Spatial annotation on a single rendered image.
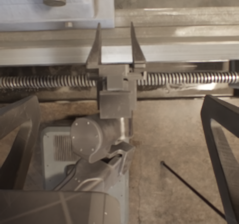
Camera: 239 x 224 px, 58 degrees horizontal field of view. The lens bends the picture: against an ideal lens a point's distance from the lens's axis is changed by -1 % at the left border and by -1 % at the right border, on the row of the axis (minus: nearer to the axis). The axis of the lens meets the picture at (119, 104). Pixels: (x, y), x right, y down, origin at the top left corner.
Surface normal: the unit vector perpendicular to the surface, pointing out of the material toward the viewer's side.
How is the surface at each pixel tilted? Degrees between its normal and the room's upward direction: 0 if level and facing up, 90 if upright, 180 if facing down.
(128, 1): 13
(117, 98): 0
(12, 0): 66
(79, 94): 0
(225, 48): 36
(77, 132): 30
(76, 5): 62
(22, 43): 45
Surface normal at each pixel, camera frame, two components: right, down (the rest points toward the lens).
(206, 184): -0.01, 0.13
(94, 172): 0.04, -0.84
